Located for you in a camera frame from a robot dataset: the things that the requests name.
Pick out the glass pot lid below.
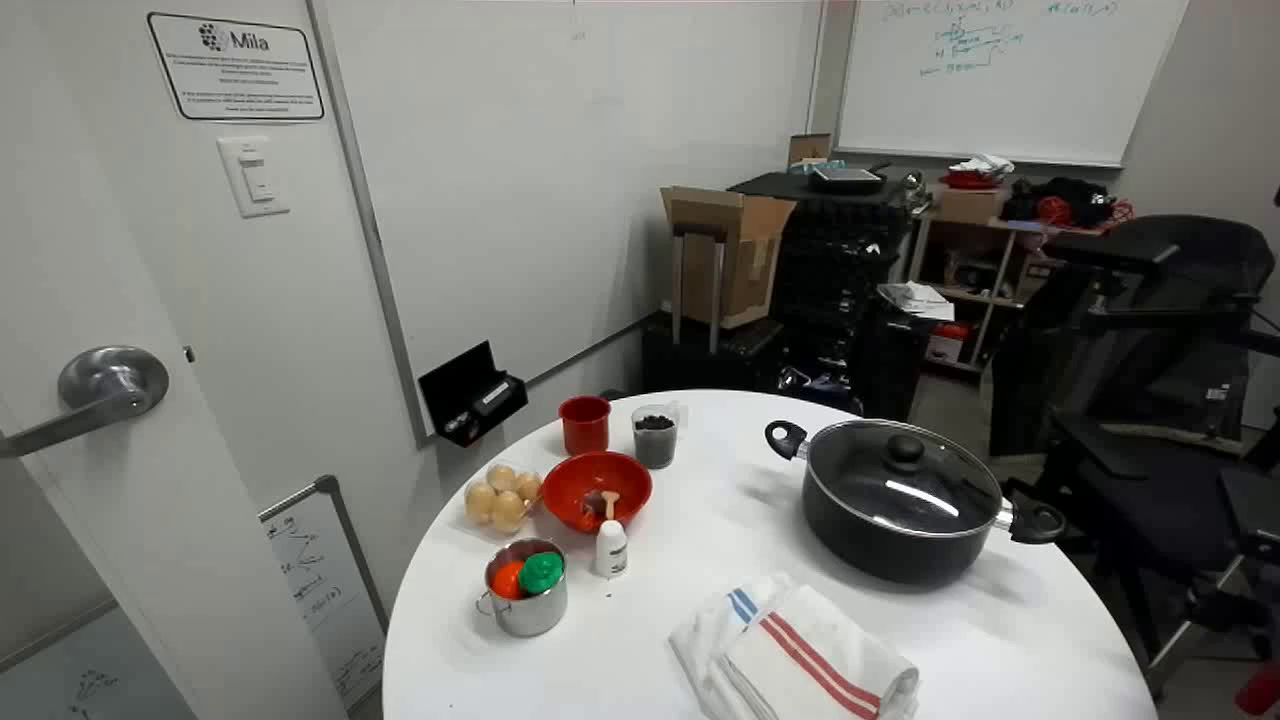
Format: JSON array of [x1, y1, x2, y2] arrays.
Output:
[[798, 417, 1009, 535]]

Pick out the black cooking pot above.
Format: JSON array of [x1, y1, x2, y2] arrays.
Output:
[[760, 417, 1070, 588]]

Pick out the clear measuring cup dark contents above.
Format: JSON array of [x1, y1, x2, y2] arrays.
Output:
[[627, 400, 683, 472]]

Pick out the red plastic cup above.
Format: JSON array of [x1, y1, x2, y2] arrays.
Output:
[[554, 392, 616, 458]]

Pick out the open cardboard box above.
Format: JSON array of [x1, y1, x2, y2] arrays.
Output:
[[659, 182, 798, 335]]

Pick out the red plastic bowl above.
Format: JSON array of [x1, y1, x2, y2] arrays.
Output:
[[537, 447, 654, 538]]

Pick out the black open marker box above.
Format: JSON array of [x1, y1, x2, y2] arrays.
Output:
[[417, 335, 533, 447]]

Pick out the small white pump bottle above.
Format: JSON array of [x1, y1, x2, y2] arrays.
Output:
[[593, 486, 631, 581]]

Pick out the green toy piece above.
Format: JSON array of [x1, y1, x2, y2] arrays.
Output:
[[515, 547, 568, 598]]

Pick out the orange toy piece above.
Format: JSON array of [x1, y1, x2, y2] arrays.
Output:
[[486, 554, 527, 602]]

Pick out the metal cup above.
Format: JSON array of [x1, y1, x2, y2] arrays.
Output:
[[476, 535, 575, 641]]

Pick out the grey device on cabinet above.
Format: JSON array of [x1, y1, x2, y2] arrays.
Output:
[[803, 156, 888, 197]]

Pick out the white paper sheet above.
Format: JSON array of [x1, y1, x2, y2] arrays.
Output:
[[880, 276, 960, 327]]

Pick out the white striped kitchen towel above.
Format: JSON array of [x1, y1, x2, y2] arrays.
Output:
[[669, 573, 925, 720]]

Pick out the cluttered storage shelf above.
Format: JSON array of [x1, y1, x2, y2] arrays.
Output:
[[913, 173, 1136, 381]]

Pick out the small brown cardboard box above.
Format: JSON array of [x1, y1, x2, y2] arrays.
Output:
[[931, 178, 1011, 227]]

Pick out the small leaning whiteboard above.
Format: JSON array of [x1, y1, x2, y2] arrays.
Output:
[[255, 472, 392, 710]]

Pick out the black bag with red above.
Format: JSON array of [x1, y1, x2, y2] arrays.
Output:
[[1000, 177, 1121, 231]]

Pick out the whiteboard with blue writing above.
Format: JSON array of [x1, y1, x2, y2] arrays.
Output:
[[836, 0, 1191, 173]]

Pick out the black office chair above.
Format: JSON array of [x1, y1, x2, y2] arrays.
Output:
[[988, 210, 1280, 698]]

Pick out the large wall whiteboard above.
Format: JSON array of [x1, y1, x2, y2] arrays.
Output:
[[301, 0, 826, 447]]

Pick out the white light switch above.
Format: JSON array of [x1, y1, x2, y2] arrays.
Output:
[[214, 133, 291, 224]]

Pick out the white wall sign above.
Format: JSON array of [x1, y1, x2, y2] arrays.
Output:
[[144, 8, 326, 122]]

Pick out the silver door lever handle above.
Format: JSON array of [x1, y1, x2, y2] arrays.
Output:
[[0, 345, 170, 462]]

